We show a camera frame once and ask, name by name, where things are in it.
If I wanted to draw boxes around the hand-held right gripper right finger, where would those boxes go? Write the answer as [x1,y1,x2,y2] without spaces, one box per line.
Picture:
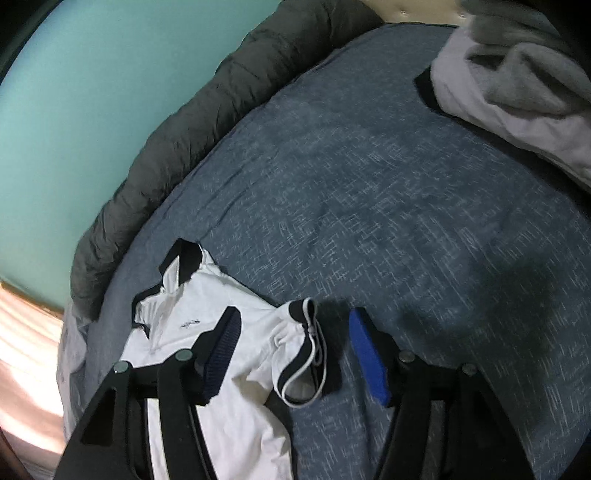
[348,308,541,480]

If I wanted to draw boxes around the grey fleece garment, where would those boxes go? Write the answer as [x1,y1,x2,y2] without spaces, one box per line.
[464,7,591,121]

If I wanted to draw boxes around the light grey blanket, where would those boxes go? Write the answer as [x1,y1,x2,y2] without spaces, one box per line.
[58,300,93,435]

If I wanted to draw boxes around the blue patterned bed sheet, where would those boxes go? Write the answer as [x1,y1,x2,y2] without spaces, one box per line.
[85,23,591,480]

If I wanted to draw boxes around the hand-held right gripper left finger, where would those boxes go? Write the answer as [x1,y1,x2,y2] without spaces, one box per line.
[54,306,242,480]

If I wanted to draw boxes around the pink curtain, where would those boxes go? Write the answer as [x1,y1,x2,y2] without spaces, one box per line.
[0,286,88,480]

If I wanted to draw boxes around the white polo shirt black trim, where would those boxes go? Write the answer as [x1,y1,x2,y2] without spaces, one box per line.
[131,240,328,480]

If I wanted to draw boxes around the pale shirt black trim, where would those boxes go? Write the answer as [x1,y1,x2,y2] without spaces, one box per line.
[414,18,591,185]

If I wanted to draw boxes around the dark grey rolled duvet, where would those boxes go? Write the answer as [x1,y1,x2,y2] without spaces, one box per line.
[69,0,384,321]

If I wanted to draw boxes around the cream tufted headboard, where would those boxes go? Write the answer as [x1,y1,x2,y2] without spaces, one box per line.
[365,0,472,24]

